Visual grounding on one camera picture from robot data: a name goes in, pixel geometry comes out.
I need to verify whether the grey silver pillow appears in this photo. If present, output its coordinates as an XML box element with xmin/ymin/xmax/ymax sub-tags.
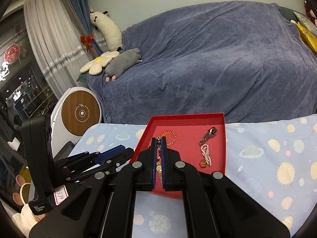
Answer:
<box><xmin>293</xmin><ymin>11</ymin><xmax>317</xmax><ymax>36</ymax></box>

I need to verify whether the red monkey plush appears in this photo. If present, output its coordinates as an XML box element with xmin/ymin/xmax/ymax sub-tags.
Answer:
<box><xmin>304</xmin><ymin>0</ymin><xmax>317</xmax><ymax>26</ymax></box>

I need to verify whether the red open box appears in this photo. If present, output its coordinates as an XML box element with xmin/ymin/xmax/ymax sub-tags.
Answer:
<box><xmin>128</xmin><ymin>112</ymin><xmax>227</xmax><ymax>200</ymax></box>

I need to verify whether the planet print light-blue cloth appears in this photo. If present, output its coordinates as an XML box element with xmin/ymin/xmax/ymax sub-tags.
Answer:
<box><xmin>72</xmin><ymin>115</ymin><xmax>316</xmax><ymax>237</ymax></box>

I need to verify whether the red ribbon bow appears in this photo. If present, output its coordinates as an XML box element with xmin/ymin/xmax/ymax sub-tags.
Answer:
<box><xmin>80</xmin><ymin>34</ymin><xmax>94</xmax><ymax>53</ymax></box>

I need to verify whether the cream flower plush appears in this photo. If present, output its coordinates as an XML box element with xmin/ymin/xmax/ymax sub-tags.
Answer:
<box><xmin>79</xmin><ymin>51</ymin><xmax>119</xmax><ymax>76</ymax></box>

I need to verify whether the grey plush toy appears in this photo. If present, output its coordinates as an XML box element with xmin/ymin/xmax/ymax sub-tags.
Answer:
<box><xmin>105</xmin><ymin>48</ymin><xmax>142</xmax><ymax>82</ymax></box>

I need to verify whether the pearl strand bracelet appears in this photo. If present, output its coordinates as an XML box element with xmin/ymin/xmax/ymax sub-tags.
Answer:
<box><xmin>200</xmin><ymin>143</ymin><xmax>213</xmax><ymax>168</ymax></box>

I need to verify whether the blue-grey bed blanket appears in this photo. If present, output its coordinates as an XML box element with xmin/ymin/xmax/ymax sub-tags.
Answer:
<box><xmin>87</xmin><ymin>1</ymin><xmax>316</xmax><ymax>124</ymax></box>

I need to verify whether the gold wristwatch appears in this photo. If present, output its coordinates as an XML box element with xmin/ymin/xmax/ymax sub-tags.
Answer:
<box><xmin>156</xmin><ymin>136</ymin><xmax>163</xmax><ymax>185</ymax></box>

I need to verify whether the silver wristwatch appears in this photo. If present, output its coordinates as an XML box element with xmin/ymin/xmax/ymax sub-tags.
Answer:
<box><xmin>199</xmin><ymin>127</ymin><xmax>218</xmax><ymax>146</ymax></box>

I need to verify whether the white long plush toy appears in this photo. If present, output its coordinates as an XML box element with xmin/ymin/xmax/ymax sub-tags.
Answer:
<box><xmin>89</xmin><ymin>11</ymin><xmax>123</xmax><ymax>52</ymax></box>

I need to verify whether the blue curtain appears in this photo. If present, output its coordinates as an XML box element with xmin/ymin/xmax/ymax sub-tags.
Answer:
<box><xmin>69</xmin><ymin>0</ymin><xmax>103</xmax><ymax>56</ymax></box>

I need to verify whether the left hand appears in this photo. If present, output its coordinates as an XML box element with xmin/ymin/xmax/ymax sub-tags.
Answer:
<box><xmin>33</xmin><ymin>213</ymin><xmax>48</xmax><ymax>222</ymax></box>

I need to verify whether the white sheer curtain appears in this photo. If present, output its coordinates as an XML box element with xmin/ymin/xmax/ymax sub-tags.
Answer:
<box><xmin>23</xmin><ymin>0</ymin><xmax>93</xmax><ymax>98</ymax></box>

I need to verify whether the gold bangle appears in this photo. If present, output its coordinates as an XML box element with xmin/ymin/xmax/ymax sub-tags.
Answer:
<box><xmin>156</xmin><ymin>130</ymin><xmax>177</xmax><ymax>147</ymax></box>

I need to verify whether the yellow gold pillow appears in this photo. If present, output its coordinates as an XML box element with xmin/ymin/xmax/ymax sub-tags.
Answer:
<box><xmin>295</xmin><ymin>23</ymin><xmax>317</xmax><ymax>53</ymax></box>

